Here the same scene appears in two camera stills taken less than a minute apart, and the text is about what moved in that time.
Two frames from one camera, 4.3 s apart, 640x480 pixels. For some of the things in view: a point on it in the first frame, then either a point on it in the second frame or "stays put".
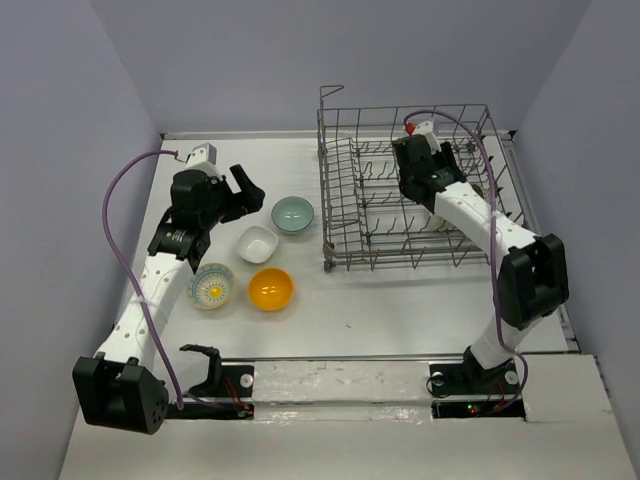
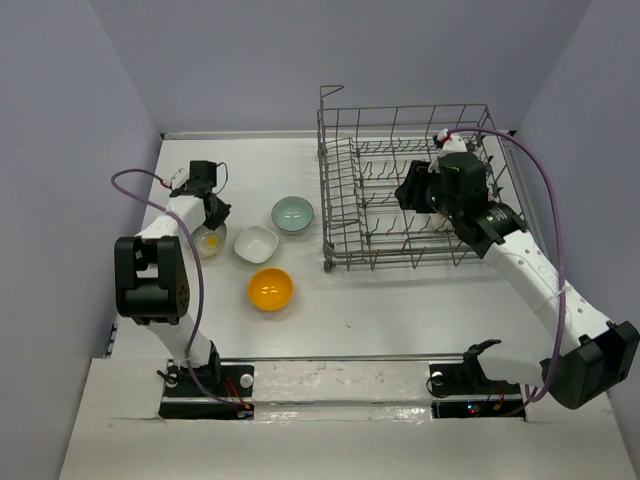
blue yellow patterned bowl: x=210 y=286 to x=209 y=242
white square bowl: x=256 y=244 stays put
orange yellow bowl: x=270 y=289 stays put
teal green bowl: x=292 y=213 stays put
